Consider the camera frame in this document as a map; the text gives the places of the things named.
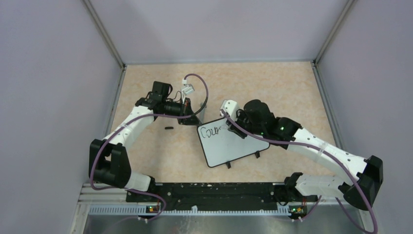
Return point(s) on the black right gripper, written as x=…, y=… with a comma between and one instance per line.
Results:
x=234, y=126

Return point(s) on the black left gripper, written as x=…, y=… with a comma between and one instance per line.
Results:
x=186, y=109

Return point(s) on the white board with black frame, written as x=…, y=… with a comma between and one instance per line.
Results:
x=221, y=146

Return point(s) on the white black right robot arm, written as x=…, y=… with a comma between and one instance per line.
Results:
x=355, y=179

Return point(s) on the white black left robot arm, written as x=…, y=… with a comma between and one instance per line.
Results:
x=108, y=157

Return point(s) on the grey plastic block rod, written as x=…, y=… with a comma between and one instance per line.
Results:
x=201, y=115

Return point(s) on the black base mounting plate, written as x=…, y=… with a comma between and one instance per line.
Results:
x=255, y=196

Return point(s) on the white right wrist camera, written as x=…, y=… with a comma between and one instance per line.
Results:
x=230, y=107

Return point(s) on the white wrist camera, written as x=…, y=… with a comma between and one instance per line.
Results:
x=230, y=107
x=186, y=89

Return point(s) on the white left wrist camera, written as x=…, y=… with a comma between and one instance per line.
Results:
x=186, y=89

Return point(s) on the white cable duct strip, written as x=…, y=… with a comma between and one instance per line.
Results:
x=143, y=210

